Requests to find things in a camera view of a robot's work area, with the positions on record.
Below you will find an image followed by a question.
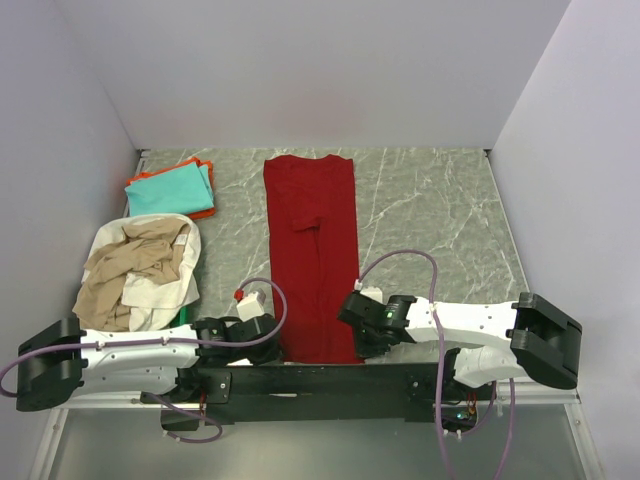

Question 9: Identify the red t shirt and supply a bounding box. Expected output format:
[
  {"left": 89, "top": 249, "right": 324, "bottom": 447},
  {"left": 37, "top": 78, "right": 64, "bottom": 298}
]
[{"left": 263, "top": 155, "right": 359, "bottom": 364}]

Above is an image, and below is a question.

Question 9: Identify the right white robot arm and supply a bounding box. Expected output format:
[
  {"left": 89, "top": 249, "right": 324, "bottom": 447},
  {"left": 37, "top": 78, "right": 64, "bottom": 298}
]
[{"left": 338, "top": 288, "right": 582, "bottom": 390}]

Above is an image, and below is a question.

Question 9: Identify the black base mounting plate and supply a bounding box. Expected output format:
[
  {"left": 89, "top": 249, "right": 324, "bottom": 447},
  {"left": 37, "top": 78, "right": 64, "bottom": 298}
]
[{"left": 161, "top": 363, "right": 437, "bottom": 425}]

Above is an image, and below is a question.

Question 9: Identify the green plastic tray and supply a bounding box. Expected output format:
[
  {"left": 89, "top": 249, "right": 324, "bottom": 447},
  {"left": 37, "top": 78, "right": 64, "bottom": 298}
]
[{"left": 170, "top": 306, "right": 190, "bottom": 328}]

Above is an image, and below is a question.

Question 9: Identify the white t shirt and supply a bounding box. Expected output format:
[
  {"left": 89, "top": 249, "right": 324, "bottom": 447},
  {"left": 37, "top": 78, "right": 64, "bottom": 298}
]
[{"left": 82, "top": 212, "right": 204, "bottom": 334}]

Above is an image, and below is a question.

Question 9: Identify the folded orange t shirt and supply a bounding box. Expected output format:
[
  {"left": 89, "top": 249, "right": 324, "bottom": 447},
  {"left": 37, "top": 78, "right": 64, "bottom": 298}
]
[{"left": 127, "top": 156, "right": 217, "bottom": 221}]

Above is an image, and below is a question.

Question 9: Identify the folded teal t shirt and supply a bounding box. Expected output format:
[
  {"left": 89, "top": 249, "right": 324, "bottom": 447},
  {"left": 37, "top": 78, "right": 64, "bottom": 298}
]
[{"left": 123, "top": 158, "right": 216, "bottom": 217}]

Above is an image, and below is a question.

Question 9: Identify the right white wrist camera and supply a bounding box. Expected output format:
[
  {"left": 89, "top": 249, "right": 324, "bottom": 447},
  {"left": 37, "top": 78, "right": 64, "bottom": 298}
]
[{"left": 354, "top": 280, "right": 383, "bottom": 303}]

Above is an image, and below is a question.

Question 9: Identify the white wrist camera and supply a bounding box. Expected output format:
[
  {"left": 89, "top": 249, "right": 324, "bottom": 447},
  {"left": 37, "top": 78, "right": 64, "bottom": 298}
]
[
  {"left": 234, "top": 289, "right": 266, "bottom": 321},
  {"left": 354, "top": 280, "right": 383, "bottom": 303}
]

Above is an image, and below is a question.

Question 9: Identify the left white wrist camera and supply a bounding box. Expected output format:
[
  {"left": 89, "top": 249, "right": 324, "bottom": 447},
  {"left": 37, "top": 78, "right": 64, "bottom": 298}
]
[{"left": 234, "top": 289, "right": 266, "bottom": 321}]

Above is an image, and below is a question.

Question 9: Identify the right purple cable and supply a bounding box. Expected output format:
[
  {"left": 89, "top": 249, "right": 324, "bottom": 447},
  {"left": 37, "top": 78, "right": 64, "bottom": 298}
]
[{"left": 357, "top": 249, "right": 516, "bottom": 480}]

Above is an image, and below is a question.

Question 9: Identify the aluminium rail frame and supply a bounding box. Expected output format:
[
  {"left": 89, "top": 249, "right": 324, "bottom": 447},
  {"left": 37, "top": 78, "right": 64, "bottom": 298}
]
[{"left": 58, "top": 381, "right": 582, "bottom": 410}]

